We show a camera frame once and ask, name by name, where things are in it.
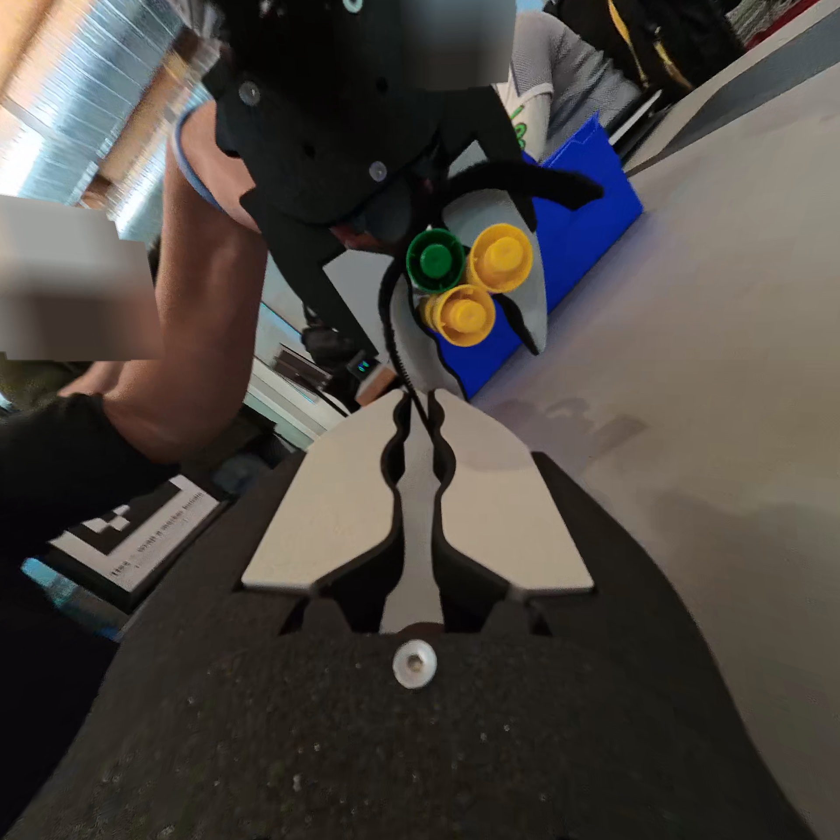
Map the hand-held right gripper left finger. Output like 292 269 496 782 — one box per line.
240 387 412 597

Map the silver ventilation duct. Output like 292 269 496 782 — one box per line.
0 0 221 227

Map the light blue wristband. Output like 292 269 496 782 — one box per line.
172 101 228 212

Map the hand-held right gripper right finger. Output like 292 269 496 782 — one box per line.
427 387 596 601

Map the green white dry-erase marker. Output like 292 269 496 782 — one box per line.
405 227 467 294

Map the wooden table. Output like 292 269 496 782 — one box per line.
354 367 403 409

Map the person's black shirt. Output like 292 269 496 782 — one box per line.
0 392 198 840

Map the black white marker sign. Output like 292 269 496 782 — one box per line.
45 476 228 613

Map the blue plastic bin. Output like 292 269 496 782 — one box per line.
430 113 645 403

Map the person's left forearm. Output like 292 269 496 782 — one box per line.
58 151 271 468

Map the black yellow backpack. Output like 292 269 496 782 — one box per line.
545 0 746 96

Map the black hook-and-loop strap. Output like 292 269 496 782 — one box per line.
377 159 606 437

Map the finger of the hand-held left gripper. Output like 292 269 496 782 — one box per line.
322 248 469 401
441 187 550 357

